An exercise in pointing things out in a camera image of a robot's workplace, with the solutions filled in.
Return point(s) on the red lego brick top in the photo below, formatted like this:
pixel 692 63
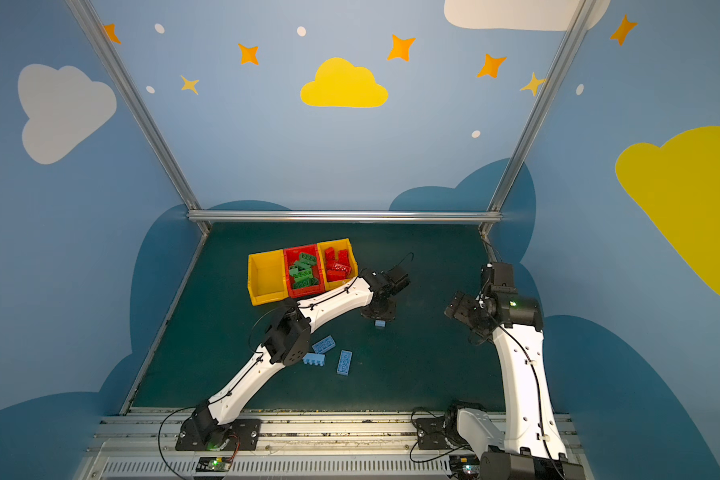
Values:
pixel 330 257

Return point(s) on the dark green lego brick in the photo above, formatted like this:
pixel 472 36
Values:
pixel 307 259

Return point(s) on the blue lego on green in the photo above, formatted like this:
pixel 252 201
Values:
pixel 314 359

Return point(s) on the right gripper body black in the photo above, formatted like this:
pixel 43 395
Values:
pixel 462 308

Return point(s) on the right aluminium frame post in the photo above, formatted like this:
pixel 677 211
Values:
pixel 559 68

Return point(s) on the aluminium frame post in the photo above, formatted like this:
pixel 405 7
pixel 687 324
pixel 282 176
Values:
pixel 90 23
pixel 559 68

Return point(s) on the large red lego brick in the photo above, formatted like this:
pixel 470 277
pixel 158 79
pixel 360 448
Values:
pixel 336 271

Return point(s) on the horizontal aluminium frame bar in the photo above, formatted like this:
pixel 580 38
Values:
pixel 396 217

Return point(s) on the yellow bin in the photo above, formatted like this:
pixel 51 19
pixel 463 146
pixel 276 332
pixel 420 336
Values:
pixel 266 280
pixel 337 245

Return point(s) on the right controller board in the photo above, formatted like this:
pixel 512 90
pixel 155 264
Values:
pixel 464 467

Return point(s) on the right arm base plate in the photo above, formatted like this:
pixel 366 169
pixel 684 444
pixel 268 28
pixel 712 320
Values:
pixel 432 434

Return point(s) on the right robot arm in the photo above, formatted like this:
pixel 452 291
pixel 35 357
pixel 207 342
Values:
pixel 532 447

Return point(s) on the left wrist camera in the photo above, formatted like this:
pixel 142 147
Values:
pixel 395 280

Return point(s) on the controller board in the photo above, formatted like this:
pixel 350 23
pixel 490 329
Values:
pixel 214 464
pixel 464 467

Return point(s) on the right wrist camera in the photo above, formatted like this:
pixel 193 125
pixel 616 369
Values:
pixel 497 277

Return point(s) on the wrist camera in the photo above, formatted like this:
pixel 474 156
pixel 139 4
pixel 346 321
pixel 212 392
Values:
pixel 497 277
pixel 395 280

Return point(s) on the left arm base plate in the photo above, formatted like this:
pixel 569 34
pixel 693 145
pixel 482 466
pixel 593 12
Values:
pixel 200 435

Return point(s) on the red bin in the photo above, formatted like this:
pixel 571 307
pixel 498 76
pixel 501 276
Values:
pixel 291 256

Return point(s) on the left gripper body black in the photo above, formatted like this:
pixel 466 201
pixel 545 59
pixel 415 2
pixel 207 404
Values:
pixel 381 306

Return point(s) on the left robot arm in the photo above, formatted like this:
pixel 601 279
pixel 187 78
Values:
pixel 286 342

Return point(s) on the left aluminium frame post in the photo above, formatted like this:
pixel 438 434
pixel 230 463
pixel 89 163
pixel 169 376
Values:
pixel 90 23

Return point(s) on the left controller board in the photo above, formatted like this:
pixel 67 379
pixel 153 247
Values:
pixel 214 464

